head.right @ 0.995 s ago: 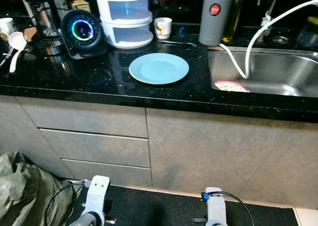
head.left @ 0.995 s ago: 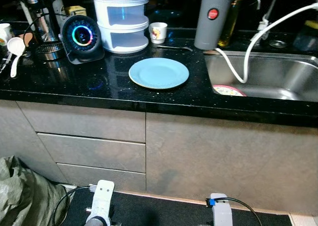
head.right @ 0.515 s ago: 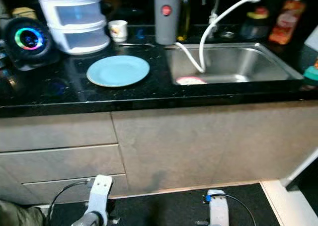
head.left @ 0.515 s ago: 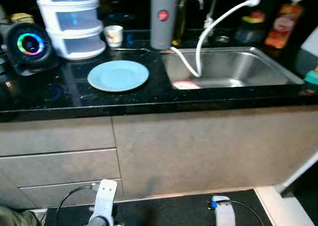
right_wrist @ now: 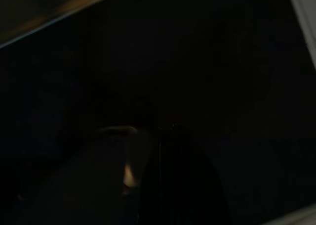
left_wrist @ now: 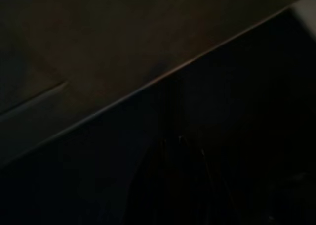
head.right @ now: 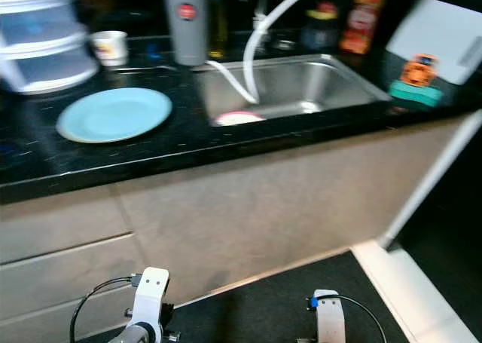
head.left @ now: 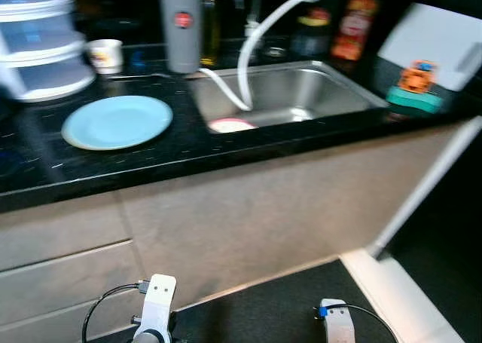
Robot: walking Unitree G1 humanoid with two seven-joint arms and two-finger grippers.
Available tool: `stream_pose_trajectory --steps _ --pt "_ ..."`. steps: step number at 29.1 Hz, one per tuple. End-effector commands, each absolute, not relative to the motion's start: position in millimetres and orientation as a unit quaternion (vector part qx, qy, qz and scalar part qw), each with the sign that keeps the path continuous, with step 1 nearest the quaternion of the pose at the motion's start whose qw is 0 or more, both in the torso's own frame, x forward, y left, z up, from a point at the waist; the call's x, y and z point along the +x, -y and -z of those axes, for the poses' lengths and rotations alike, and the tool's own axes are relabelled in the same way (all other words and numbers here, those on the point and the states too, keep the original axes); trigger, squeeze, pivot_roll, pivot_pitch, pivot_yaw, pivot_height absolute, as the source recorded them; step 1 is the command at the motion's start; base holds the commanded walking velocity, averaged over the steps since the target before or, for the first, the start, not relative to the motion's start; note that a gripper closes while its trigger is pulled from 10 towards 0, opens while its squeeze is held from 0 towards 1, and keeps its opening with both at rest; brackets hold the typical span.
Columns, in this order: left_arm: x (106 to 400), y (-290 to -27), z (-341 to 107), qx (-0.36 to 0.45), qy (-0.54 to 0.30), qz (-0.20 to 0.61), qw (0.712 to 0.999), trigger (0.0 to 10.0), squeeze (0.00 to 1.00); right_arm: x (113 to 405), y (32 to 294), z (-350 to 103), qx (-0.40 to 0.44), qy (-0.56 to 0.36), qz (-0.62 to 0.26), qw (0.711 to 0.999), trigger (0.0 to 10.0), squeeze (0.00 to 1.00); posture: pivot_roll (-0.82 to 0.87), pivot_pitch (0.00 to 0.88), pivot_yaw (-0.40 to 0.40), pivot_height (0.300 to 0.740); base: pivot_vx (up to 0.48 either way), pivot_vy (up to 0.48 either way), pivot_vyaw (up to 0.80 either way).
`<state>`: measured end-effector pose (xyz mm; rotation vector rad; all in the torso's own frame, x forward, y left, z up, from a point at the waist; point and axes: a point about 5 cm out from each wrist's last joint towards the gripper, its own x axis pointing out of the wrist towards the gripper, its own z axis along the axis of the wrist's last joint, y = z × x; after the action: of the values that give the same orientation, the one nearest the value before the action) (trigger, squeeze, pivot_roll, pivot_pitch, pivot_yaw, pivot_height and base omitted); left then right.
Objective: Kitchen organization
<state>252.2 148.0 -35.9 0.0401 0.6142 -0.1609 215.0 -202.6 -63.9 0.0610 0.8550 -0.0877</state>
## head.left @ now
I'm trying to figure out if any pink rimmed floral plate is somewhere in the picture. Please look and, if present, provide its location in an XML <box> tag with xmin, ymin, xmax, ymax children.
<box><xmin>206</xmin><ymin>117</ymin><xmax>258</xmax><ymax>134</ymax></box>

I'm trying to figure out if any light blue floral plate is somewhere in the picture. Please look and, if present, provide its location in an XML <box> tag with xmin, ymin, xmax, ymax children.
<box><xmin>61</xmin><ymin>95</ymin><xmax>174</xmax><ymax>152</ymax></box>

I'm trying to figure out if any green sponge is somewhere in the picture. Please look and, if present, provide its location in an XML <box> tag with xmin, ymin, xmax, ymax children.
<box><xmin>386</xmin><ymin>87</ymin><xmax>444</xmax><ymax>116</ymax></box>

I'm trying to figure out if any orange mini fan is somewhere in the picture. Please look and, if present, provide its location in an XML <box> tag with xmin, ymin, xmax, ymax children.
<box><xmin>397</xmin><ymin>59</ymin><xmax>439</xmax><ymax>96</ymax></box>

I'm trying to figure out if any beige cabinet door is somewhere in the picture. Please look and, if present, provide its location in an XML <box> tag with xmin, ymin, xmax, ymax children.
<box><xmin>279</xmin><ymin>121</ymin><xmax>482</xmax><ymax>261</ymax></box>
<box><xmin>117</xmin><ymin>158</ymin><xmax>317</xmax><ymax>314</ymax></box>

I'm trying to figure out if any white cutting board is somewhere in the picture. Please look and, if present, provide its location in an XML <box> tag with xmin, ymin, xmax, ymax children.
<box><xmin>377</xmin><ymin>2</ymin><xmax>482</xmax><ymax>93</ymax></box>

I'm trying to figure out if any orange dish soap bottle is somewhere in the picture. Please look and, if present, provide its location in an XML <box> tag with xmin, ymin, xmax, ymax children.
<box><xmin>330</xmin><ymin>0</ymin><xmax>381</xmax><ymax>63</ymax></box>

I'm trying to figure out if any stainless steel sink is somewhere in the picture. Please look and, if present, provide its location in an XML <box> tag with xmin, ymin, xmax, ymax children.
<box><xmin>185</xmin><ymin>60</ymin><xmax>391</xmax><ymax>134</ymax></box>

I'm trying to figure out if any black sponge holder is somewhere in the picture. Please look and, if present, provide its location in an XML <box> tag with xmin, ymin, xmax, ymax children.
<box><xmin>292</xmin><ymin>8</ymin><xmax>332</xmax><ymax>57</ymax></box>

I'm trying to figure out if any black floor mat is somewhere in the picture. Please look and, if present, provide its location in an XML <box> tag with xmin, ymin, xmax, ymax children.
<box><xmin>169</xmin><ymin>256</ymin><xmax>392</xmax><ymax>343</ymax></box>

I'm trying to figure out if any chrome sink faucet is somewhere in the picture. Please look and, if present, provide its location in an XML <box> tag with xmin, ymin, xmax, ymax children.
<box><xmin>245</xmin><ymin>0</ymin><xmax>268</xmax><ymax>57</ymax></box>

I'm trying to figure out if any yellow oil bottle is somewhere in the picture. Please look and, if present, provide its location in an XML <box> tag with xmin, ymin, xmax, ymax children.
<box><xmin>200</xmin><ymin>0</ymin><xmax>221</xmax><ymax>67</ymax></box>

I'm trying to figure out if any grey water filter canister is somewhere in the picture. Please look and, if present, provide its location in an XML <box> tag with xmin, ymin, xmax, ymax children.
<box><xmin>157</xmin><ymin>0</ymin><xmax>246</xmax><ymax>75</ymax></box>

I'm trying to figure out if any silver fork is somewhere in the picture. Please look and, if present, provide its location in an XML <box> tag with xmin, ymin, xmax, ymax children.
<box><xmin>109</xmin><ymin>73</ymin><xmax>174</xmax><ymax>82</ymax></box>

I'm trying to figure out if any small white printed cup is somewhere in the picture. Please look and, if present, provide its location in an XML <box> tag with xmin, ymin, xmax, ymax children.
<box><xmin>87</xmin><ymin>38</ymin><xmax>124</xmax><ymax>75</ymax></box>

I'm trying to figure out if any beige drawer front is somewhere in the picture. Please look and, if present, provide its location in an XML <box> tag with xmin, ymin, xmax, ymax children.
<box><xmin>0</xmin><ymin>192</ymin><xmax>133</xmax><ymax>272</ymax></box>
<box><xmin>0</xmin><ymin>241</ymin><xmax>148</xmax><ymax>329</ymax></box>
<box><xmin>0</xmin><ymin>305</ymin><xmax>151</xmax><ymax>343</ymax></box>

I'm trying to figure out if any white tiered storage container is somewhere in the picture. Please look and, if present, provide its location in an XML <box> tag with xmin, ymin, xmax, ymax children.
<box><xmin>0</xmin><ymin>0</ymin><xmax>97</xmax><ymax>103</ymax></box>

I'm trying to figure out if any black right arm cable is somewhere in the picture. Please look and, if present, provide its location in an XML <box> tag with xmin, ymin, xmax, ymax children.
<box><xmin>315</xmin><ymin>304</ymin><xmax>400</xmax><ymax>343</ymax></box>

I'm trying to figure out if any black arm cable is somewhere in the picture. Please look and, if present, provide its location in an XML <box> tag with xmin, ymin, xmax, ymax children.
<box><xmin>81</xmin><ymin>281</ymin><xmax>151</xmax><ymax>343</ymax></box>
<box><xmin>315</xmin><ymin>304</ymin><xmax>400</xmax><ymax>343</ymax></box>

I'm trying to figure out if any white water hose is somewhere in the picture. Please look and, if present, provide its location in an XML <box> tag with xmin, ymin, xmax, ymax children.
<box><xmin>197</xmin><ymin>0</ymin><xmax>313</xmax><ymax>112</ymax></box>

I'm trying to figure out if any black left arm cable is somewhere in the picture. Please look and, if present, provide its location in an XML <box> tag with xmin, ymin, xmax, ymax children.
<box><xmin>81</xmin><ymin>281</ymin><xmax>151</xmax><ymax>343</ymax></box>

